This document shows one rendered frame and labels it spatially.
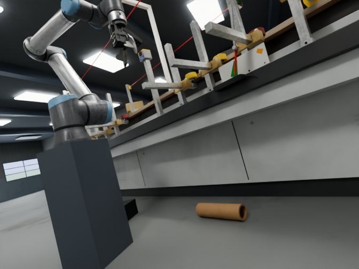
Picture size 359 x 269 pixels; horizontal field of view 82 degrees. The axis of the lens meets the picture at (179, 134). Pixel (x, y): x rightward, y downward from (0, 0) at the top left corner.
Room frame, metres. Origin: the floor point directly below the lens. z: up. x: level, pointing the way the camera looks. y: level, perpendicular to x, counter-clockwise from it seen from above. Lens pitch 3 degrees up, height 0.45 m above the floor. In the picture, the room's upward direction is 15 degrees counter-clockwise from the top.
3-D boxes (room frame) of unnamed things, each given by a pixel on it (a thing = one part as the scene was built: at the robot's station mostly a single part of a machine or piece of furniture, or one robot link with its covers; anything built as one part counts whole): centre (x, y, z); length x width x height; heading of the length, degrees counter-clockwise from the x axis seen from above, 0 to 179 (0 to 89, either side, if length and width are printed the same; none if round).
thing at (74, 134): (1.12, 0.57, 0.65); 0.19 x 0.19 x 0.10
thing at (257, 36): (0.99, -0.44, 0.85); 0.13 x 0.06 x 0.05; 43
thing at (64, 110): (1.12, 0.56, 0.79); 0.17 x 0.15 x 0.18; 145
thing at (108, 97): (2.10, 0.60, 0.92); 0.03 x 0.03 x 0.48; 43
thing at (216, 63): (1.17, -0.27, 0.83); 0.13 x 0.06 x 0.05; 43
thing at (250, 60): (1.01, -0.38, 0.75); 0.26 x 0.01 x 0.10; 43
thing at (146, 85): (1.28, -0.04, 0.82); 0.43 x 0.03 x 0.04; 133
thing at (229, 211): (1.19, -0.11, 0.04); 0.30 x 0.08 x 0.08; 43
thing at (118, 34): (1.04, 0.16, 1.08); 0.09 x 0.08 x 0.12; 128
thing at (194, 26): (1.19, -0.25, 0.89); 0.03 x 0.03 x 0.48; 43
